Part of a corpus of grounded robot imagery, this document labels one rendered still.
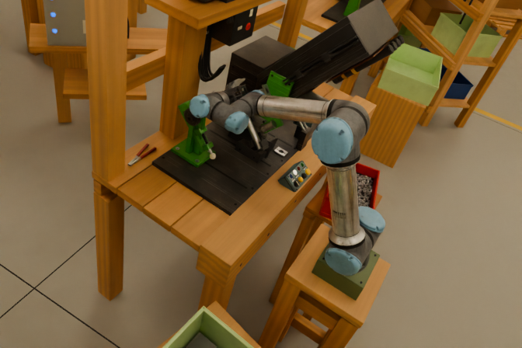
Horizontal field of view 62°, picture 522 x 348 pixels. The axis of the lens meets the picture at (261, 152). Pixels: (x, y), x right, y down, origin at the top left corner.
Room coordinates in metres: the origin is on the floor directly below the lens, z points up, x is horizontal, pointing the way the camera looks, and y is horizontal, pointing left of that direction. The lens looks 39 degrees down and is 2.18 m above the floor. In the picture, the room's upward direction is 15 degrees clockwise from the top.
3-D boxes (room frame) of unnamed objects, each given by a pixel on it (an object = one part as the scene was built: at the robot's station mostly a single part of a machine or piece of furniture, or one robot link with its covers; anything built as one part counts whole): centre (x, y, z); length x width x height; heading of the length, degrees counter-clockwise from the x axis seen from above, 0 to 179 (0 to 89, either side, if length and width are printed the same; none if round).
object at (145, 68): (1.90, 0.36, 1.23); 1.30 x 0.05 x 0.09; 157
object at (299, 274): (1.09, -0.42, 0.83); 0.32 x 0.32 x 0.04; 68
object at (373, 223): (1.08, -0.41, 1.10); 0.13 x 0.12 x 0.14; 156
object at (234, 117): (1.20, 0.12, 1.33); 0.11 x 0.11 x 0.08; 66
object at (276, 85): (1.66, 0.00, 1.17); 0.13 x 0.12 x 0.20; 157
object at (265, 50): (1.91, 0.11, 1.07); 0.30 x 0.18 x 0.34; 157
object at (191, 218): (1.76, 0.02, 0.44); 1.49 x 0.70 x 0.88; 157
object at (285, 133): (1.76, 0.02, 0.89); 1.10 x 0.42 x 0.02; 157
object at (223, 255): (1.65, -0.23, 0.82); 1.50 x 0.14 x 0.15; 157
